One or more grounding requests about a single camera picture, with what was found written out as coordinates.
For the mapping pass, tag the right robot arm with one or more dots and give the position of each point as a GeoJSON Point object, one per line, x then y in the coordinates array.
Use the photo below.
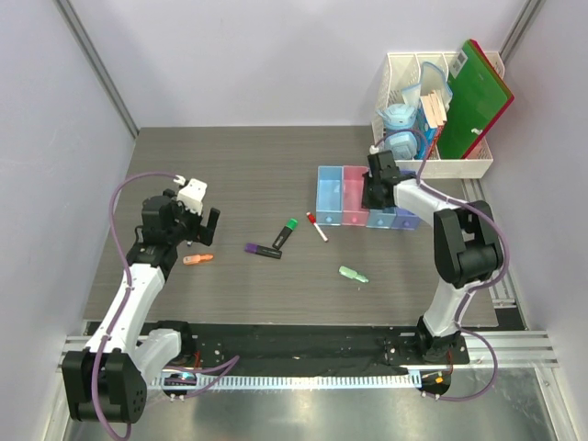
{"type": "Point", "coordinates": [468, 247]}

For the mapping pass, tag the white plastic organizer basket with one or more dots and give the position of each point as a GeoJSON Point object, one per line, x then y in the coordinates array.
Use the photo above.
{"type": "Point", "coordinates": [401, 69]}

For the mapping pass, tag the clear blue zip bag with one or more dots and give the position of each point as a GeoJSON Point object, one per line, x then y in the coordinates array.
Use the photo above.
{"type": "Point", "coordinates": [431, 79]}

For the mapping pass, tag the wooden sticks bundle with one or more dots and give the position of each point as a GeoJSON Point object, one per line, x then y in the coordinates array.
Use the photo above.
{"type": "Point", "coordinates": [434, 109]}

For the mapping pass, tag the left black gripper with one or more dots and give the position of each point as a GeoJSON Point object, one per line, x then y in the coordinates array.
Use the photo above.
{"type": "Point", "coordinates": [198, 231]}

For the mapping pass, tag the pink drawer box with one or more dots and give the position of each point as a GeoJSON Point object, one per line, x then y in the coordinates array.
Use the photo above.
{"type": "Point", "coordinates": [353, 183]}

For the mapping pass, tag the light blue drawer box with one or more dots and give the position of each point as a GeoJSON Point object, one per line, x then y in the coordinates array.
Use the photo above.
{"type": "Point", "coordinates": [329, 195]}

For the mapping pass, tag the red cap whiteboard marker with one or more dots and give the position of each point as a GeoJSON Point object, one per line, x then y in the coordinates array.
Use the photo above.
{"type": "Point", "coordinates": [313, 221]}

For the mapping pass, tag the blue red card box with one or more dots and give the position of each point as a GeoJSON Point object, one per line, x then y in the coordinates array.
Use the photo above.
{"type": "Point", "coordinates": [429, 136]}

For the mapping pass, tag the green cap black highlighter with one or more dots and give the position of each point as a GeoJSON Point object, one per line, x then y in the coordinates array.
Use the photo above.
{"type": "Point", "coordinates": [284, 234]}

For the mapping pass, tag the corner aluminium post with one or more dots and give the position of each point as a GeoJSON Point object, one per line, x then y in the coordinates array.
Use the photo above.
{"type": "Point", "coordinates": [88, 49]}
{"type": "Point", "coordinates": [517, 32]}

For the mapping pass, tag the left corner aluminium post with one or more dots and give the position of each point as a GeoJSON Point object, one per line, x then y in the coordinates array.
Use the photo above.
{"type": "Point", "coordinates": [88, 49]}

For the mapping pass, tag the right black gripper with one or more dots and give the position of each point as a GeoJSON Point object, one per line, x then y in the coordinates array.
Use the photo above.
{"type": "Point", "coordinates": [367, 202]}

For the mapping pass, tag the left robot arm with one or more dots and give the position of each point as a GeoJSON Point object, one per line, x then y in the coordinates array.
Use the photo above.
{"type": "Point", "coordinates": [107, 380]}

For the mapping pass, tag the light green mini highlighter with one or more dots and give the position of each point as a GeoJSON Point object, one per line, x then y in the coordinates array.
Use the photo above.
{"type": "Point", "coordinates": [352, 274]}

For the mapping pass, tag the slotted cable duct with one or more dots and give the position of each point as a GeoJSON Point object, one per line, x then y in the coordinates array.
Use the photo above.
{"type": "Point", "coordinates": [412, 380]}

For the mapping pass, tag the green plastic folder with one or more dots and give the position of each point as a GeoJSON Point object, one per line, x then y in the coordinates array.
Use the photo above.
{"type": "Point", "coordinates": [454, 139]}

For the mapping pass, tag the purple drawer box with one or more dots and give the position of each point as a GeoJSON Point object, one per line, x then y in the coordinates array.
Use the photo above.
{"type": "Point", "coordinates": [405, 220]}

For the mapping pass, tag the purple cap black highlighter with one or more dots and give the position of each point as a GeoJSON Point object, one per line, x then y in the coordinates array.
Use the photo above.
{"type": "Point", "coordinates": [252, 248]}

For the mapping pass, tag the orange mini highlighter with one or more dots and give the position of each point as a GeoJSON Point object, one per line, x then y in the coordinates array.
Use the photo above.
{"type": "Point", "coordinates": [196, 259]}

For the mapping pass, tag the right corner aluminium post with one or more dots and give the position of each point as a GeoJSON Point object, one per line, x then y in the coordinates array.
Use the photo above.
{"type": "Point", "coordinates": [517, 32]}

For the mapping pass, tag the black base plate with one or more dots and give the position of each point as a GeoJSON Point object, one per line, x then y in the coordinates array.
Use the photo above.
{"type": "Point", "coordinates": [314, 351]}

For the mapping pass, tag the lower blue tape dispenser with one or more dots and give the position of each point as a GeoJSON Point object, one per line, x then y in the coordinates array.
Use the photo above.
{"type": "Point", "coordinates": [403, 145]}

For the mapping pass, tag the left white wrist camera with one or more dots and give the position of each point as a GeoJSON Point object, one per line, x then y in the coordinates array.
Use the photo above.
{"type": "Point", "coordinates": [191, 195]}

